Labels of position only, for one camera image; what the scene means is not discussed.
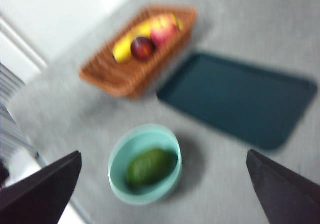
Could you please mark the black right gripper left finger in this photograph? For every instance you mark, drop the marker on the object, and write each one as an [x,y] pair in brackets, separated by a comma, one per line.
[42,194]

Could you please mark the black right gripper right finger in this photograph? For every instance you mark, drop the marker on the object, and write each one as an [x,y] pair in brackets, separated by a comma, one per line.
[287,194]

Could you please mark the teal ceramic bowl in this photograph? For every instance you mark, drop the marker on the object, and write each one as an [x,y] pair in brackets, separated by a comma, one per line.
[117,184]

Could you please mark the green avocado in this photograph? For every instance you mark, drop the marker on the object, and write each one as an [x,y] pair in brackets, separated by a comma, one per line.
[150,167]

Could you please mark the black rectangular tray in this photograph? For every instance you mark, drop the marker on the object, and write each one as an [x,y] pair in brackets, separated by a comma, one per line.
[232,99]

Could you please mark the brown woven wicker basket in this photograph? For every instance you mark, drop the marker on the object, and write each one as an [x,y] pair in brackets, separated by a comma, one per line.
[117,79]

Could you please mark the yellow banana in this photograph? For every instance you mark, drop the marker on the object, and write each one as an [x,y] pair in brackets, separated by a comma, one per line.
[123,49]

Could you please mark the dark red plum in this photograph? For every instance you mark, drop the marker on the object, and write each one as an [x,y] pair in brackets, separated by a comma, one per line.
[142,48]

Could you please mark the red apple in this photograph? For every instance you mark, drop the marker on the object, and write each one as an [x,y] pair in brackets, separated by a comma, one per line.
[163,31]

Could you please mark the grey ribbed metal frame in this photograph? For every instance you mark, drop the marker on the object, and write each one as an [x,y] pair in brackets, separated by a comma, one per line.
[12,104]

